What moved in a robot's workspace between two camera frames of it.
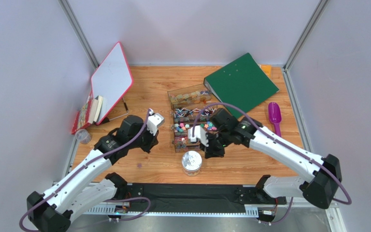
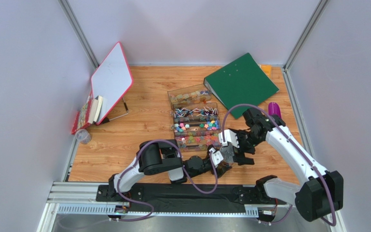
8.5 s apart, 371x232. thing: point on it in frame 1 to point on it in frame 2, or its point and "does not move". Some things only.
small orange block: (267, 69) does not move
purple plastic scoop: (275, 115) does not move
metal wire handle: (126, 108) does not move
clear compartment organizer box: (182, 144) does not move
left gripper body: (147, 139) to (220, 171)
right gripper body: (212, 148) to (240, 147)
